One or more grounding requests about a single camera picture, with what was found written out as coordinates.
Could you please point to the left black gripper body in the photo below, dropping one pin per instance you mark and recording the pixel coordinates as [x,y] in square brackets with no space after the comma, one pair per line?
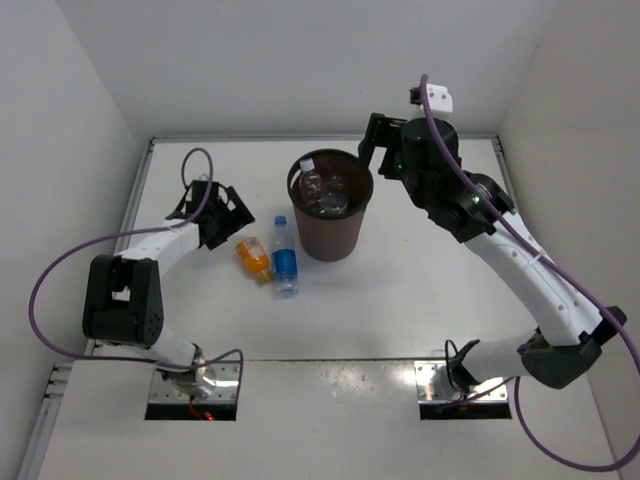
[214,213]

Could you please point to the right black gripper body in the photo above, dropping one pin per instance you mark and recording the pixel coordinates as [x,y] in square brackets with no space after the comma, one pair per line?
[421,187]

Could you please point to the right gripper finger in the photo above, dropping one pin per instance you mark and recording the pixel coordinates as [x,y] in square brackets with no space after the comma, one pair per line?
[392,166]
[382,132]

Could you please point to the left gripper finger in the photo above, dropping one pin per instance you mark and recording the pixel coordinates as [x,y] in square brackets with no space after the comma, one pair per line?
[232,214]
[185,207]

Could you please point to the small orange juice bottle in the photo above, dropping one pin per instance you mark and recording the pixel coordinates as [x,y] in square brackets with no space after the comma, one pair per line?
[254,259]

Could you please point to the clear bottle white label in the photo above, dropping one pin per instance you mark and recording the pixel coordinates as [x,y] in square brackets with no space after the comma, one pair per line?
[336,200]

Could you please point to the blue label water bottle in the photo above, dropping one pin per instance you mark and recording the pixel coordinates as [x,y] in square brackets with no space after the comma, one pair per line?
[284,261]

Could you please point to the clear plastic bottle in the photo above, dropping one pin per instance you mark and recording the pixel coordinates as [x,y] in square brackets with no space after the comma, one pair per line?
[313,190]

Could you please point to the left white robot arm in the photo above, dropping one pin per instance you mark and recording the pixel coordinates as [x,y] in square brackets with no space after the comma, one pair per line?
[123,303]

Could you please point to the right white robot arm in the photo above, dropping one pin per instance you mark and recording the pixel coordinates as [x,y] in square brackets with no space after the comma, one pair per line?
[570,331]

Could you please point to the brown plastic waste bin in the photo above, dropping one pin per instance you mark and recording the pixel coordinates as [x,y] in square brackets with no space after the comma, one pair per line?
[332,238]

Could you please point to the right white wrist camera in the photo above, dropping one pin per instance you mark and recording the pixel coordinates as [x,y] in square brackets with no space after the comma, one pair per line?
[439,99]

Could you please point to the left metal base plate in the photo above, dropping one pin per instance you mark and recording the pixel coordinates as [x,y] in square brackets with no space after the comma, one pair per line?
[215,384]

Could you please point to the metal base plate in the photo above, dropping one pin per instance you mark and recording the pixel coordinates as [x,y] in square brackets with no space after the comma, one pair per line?
[215,384]
[434,388]

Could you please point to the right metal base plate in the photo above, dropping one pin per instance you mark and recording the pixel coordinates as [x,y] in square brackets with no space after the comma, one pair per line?
[434,388]

